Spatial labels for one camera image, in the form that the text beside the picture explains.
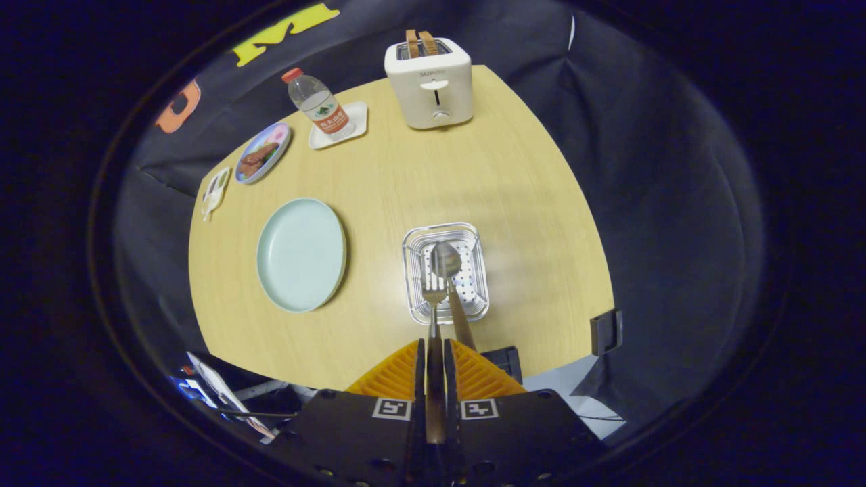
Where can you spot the blue plate with food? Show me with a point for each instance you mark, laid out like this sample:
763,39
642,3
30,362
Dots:
260,155

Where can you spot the white toaster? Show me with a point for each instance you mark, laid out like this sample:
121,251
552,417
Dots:
416,98

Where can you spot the white printed paper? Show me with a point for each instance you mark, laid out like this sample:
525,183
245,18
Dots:
226,396

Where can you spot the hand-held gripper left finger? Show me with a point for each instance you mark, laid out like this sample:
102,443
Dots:
352,439

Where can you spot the black table clamp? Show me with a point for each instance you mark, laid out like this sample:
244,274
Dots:
605,333

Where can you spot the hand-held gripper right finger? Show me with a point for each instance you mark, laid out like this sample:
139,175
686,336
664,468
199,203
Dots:
514,439

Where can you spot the clear water bottle red cap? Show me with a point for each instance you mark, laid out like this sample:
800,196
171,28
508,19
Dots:
321,108

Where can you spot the white square coaster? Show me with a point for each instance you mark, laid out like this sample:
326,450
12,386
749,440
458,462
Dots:
357,115

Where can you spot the perforated metal basket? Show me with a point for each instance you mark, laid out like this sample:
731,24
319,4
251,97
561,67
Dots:
473,297

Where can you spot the white divided sauce dish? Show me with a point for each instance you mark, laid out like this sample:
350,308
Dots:
215,193

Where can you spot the brown toast slice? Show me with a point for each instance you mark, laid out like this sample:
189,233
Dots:
412,44
429,44

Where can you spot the light green plate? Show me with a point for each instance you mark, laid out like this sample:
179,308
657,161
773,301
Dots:
301,256

